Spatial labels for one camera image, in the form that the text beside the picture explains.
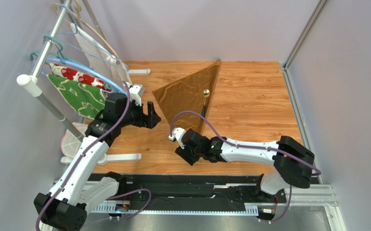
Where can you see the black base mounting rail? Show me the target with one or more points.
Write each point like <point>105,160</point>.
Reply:
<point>195,195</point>

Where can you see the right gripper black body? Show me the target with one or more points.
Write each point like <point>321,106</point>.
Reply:
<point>184,148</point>

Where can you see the thin blue wire hanger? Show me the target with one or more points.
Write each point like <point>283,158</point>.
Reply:
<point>96,53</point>

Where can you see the white metal clothes rack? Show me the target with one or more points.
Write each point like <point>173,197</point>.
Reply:
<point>53,48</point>

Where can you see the red floral white cloth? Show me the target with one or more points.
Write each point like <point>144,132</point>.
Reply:
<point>78,76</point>

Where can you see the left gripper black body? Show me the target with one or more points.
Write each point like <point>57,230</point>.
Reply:
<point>137,117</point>

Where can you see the aluminium corner frame post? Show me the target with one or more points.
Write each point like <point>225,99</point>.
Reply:
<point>316,14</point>

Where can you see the beige grey hanging cloth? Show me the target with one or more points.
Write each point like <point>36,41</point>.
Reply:
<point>117,77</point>

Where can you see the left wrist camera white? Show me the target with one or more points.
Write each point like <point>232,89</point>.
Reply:
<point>136,91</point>

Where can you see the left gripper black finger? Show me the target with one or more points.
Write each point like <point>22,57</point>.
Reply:
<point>153,121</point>
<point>151,110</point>

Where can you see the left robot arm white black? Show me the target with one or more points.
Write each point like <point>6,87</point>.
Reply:
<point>66,205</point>

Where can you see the green white patterned towel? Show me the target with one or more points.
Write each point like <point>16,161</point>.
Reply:
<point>86,100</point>

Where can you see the wooden hanger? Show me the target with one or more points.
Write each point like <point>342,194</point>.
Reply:
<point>95,27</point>

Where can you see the light blue plastic hanger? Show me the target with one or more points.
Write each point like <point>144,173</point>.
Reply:
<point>86,72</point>

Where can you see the brown satin napkin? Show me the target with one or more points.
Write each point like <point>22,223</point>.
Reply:
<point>180,88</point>

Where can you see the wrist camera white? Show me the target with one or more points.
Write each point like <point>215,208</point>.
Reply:
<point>136,91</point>
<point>177,135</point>

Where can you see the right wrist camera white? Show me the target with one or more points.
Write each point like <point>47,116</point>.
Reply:
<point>177,135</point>

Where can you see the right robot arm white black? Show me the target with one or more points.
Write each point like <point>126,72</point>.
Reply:
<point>293,163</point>

